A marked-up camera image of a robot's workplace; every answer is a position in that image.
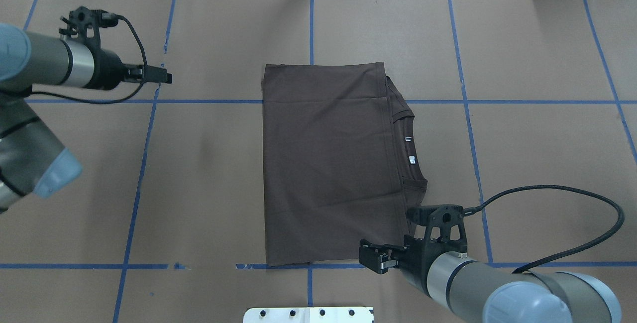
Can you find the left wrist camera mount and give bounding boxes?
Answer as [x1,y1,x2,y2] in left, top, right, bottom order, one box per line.
[58,7,120,49]

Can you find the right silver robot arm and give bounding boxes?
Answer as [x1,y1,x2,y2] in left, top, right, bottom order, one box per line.
[359,236,623,323]

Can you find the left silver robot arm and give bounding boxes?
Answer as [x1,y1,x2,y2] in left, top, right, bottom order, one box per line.
[1,15,172,213]

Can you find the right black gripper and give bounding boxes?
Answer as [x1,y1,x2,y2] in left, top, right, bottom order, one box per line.
[359,235,448,296]

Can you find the dark brown t-shirt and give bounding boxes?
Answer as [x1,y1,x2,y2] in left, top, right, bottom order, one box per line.
[262,62,427,266]

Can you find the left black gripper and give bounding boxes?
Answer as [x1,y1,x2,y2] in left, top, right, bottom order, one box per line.
[91,48,173,90]

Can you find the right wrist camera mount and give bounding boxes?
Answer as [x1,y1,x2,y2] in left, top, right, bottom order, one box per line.
[403,205,468,257]

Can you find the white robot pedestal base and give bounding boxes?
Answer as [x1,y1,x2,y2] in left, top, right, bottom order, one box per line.
[243,306,375,323]

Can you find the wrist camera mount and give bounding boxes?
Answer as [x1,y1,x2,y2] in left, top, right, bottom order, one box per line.
[403,205,468,257]
[58,7,120,49]

